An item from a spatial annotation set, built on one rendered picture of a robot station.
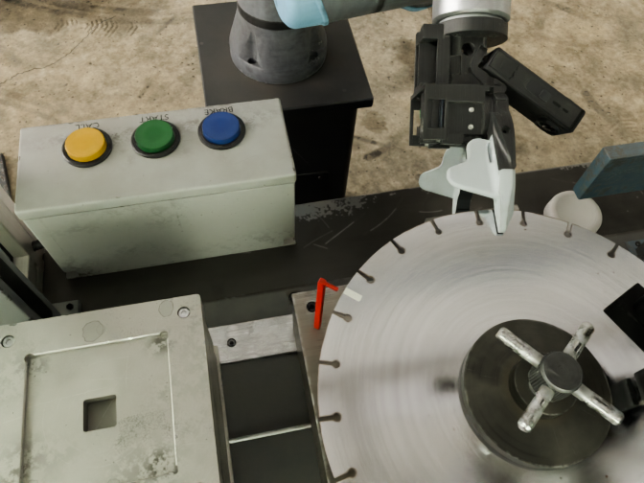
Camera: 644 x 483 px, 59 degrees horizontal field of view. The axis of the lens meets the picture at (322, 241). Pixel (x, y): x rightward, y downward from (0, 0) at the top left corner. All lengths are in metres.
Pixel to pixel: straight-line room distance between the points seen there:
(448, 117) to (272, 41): 0.37
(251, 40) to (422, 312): 0.53
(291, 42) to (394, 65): 1.21
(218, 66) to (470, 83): 0.45
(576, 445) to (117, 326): 0.38
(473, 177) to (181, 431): 0.33
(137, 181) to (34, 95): 1.48
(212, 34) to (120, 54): 1.16
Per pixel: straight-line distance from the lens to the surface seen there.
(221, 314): 0.67
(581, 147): 1.99
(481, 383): 0.45
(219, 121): 0.63
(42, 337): 0.55
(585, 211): 0.82
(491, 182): 0.53
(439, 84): 0.56
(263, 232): 0.68
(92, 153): 0.63
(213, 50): 0.94
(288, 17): 0.65
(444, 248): 0.50
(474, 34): 0.59
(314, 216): 0.74
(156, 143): 0.62
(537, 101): 0.60
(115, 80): 2.03
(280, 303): 0.67
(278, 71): 0.87
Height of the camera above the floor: 1.37
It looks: 60 degrees down
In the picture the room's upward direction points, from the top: 5 degrees clockwise
